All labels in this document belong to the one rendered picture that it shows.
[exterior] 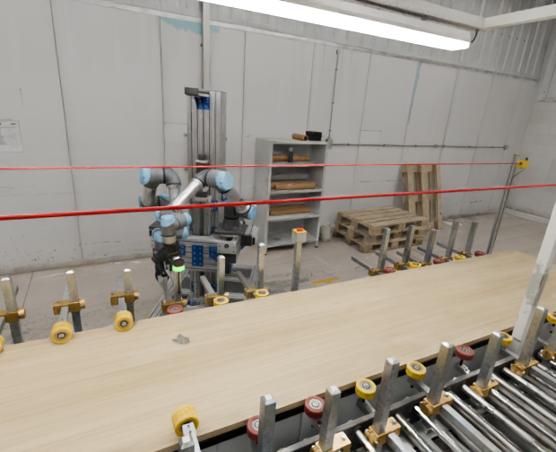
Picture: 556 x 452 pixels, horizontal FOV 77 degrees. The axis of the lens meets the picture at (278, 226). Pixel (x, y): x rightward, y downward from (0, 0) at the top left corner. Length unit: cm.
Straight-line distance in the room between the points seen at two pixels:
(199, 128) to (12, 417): 200
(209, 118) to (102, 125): 191
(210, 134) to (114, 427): 198
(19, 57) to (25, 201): 142
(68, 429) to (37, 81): 356
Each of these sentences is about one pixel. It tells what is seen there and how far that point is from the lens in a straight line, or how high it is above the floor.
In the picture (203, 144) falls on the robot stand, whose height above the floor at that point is 164.
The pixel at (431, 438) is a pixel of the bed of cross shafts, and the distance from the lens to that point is 176.
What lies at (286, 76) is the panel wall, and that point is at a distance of 503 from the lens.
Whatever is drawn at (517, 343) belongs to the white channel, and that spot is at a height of 86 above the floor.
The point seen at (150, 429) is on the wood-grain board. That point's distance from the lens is 140.
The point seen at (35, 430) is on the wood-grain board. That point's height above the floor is 90.
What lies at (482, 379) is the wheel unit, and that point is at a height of 87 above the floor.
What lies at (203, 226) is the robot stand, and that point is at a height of 100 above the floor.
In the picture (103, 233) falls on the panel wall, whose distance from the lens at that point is 467.
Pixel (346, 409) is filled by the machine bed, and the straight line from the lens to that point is 172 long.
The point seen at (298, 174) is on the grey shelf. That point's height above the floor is 103.
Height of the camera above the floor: 193
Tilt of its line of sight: 19 degrees down
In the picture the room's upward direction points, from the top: 4 degrees clockwise
